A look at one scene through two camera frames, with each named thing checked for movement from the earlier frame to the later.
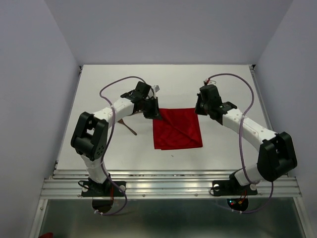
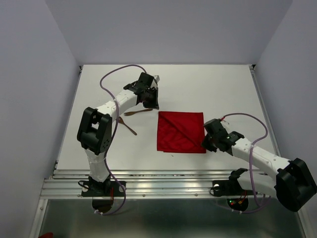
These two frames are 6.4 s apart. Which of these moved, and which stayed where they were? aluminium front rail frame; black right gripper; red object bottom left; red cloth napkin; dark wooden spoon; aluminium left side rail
Moved: red cloth napkin; black right gripper
Stayed: aluminium front rail frame; red object bottom left; aluminium left side rail; dark wooden spoon
